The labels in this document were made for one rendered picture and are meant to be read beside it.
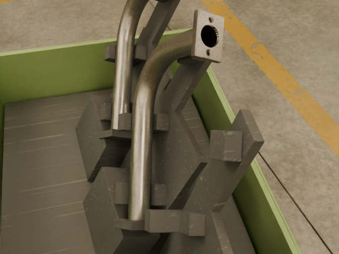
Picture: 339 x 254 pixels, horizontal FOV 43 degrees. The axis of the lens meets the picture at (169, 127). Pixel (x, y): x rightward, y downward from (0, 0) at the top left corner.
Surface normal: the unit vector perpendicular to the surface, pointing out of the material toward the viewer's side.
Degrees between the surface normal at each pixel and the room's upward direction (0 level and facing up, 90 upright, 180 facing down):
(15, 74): 90
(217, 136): 74
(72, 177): 0
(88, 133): 63
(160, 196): 47
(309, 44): 0
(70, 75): 90
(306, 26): 0
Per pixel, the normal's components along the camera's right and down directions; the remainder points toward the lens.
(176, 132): -0.84, -0.11
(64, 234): 0.01, -0.70
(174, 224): 0.34, -0.08
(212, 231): -0.94, -0.07
